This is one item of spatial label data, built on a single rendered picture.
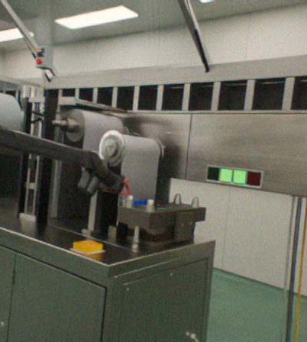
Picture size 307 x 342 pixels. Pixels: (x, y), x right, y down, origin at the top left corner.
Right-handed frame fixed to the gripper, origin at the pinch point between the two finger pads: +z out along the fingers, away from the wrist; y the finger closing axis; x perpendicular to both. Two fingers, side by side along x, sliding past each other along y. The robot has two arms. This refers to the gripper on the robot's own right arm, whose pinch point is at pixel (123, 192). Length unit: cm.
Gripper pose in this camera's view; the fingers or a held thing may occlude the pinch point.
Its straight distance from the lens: 154.4
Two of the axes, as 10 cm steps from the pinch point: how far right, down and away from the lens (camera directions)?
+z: 4.9, 5.2, 7.0
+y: 7.8, 1.0, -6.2
